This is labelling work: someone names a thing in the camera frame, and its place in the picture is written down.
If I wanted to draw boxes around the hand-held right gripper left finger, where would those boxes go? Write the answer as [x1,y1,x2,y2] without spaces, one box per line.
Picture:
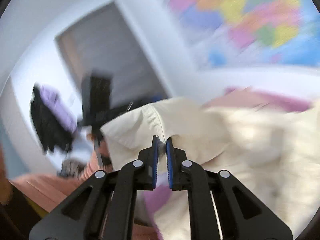
[29,135,160,240]

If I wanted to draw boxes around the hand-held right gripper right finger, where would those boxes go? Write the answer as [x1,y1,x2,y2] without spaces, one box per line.
[166,136,293,240]

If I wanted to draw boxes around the cream large garment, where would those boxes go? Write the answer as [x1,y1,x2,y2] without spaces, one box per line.
[100,97,320,240]

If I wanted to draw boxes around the person's left hand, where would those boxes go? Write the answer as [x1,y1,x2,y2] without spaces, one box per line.
[87,133,112,167]

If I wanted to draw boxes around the purple hanging garment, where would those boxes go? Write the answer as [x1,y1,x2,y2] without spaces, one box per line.
[39,84,77,133]

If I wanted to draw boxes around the grey door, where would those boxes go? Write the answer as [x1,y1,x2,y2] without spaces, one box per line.
[55,0,173,110]

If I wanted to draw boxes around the colourful wall map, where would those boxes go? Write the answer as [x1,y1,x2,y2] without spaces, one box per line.
[155,0,320,68]

